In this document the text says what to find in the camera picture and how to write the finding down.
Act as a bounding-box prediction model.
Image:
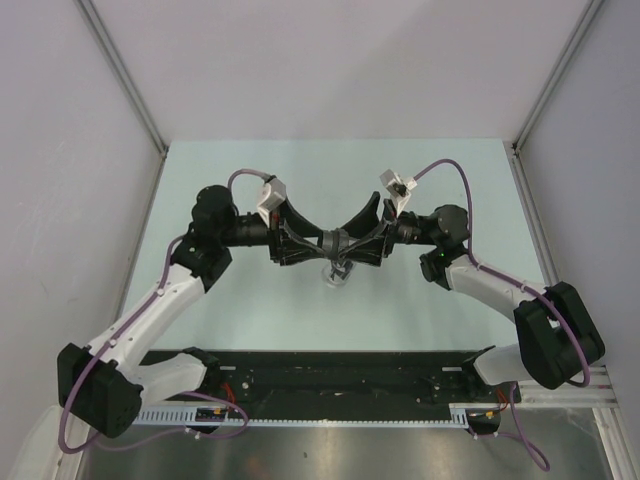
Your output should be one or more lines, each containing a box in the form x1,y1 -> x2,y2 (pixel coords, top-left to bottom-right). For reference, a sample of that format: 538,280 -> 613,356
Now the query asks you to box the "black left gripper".
223,199 -> 328,267

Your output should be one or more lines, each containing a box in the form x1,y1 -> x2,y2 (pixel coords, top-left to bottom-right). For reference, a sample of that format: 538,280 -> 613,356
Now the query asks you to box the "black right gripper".
332,192 -> 438,267

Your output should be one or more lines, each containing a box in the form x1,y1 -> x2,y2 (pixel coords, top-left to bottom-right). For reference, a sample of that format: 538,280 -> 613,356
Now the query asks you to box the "dark grey threaded ring nut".
320,229 -> 341,260

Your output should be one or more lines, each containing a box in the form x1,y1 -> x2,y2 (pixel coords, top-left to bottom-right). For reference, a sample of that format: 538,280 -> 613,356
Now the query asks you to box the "clear elbow fitting with grey nut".
322,229 -> 355,288

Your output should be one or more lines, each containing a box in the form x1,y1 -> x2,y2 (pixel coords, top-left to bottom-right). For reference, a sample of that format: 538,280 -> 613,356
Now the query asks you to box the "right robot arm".
340,193 -> 605,401

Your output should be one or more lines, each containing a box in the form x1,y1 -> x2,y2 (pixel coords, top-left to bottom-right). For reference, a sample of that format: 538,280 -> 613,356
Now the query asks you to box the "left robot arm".
57,177 -> 327,438

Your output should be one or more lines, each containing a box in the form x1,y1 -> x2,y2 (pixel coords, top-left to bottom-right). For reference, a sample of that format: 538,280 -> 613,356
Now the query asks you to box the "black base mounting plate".
172,351 -> 520,433

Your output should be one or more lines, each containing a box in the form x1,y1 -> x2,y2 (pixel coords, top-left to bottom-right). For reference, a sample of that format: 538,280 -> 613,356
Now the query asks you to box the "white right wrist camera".
379,169 -> 417,216

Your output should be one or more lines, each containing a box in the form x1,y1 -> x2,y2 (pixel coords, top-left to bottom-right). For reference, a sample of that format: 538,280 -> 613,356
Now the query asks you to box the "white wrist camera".
379,169 -> 417,216
257,176 -> 287,215

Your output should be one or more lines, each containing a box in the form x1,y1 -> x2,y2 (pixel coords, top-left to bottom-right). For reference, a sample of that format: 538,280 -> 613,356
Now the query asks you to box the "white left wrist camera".
257,176 -> 287,215

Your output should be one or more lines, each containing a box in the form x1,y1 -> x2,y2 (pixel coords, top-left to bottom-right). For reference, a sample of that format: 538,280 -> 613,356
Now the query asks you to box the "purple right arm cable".
414,158 -> 599,389

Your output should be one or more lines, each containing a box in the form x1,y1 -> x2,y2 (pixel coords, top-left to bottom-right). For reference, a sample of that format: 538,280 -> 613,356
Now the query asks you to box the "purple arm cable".
414,158 -> 599,389
57,168 -> 274,455

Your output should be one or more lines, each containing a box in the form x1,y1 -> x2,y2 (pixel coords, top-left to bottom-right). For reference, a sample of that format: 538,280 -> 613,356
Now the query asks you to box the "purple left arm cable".
57,168 -> 274,455

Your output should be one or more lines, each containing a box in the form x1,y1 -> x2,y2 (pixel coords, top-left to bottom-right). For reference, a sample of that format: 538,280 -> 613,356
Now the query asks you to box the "white slotted cable duct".
134,397 -> 499,428

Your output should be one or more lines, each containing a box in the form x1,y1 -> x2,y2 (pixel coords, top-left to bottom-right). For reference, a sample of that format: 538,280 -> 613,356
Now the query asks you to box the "left aluminium frame post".
73,0 -> 169,159

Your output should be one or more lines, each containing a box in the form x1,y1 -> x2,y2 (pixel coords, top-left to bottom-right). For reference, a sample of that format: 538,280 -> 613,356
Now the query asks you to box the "aluminium frame post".
73,0 -> 169,159
511,0 -> 608,155

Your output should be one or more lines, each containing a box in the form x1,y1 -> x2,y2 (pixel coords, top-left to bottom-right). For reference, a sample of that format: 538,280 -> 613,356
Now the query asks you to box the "right aluminium frame post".
511,0 -> 608,155

